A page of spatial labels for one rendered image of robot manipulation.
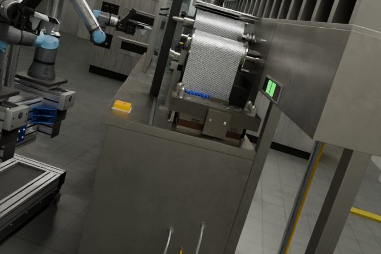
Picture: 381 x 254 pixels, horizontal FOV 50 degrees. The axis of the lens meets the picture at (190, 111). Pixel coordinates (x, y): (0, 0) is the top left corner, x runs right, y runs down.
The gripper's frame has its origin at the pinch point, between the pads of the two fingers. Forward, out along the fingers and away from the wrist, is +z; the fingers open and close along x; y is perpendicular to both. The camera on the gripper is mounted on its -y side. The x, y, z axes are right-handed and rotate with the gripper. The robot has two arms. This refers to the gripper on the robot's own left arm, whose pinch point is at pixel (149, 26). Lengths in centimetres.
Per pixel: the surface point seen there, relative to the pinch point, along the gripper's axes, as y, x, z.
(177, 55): -3, 67, 4
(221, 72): -3, 80, 23
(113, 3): 61, -440, 16
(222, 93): 6, 82, 26
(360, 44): -40, 161, 22
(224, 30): -18, 54, 28
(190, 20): -18, 46, 11
